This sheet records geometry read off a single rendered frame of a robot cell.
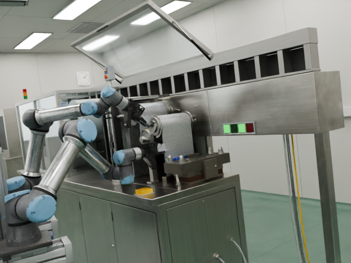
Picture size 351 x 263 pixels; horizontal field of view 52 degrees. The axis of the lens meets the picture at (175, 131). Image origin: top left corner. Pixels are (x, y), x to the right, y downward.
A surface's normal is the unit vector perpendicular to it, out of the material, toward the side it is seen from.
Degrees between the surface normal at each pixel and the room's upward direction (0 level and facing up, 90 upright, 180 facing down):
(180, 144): 90
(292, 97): 90
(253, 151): 90
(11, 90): 90
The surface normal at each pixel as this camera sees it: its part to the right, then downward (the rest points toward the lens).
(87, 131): 0.84, -0.16
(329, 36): -0.78, 0.13
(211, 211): 0.62, -0.03
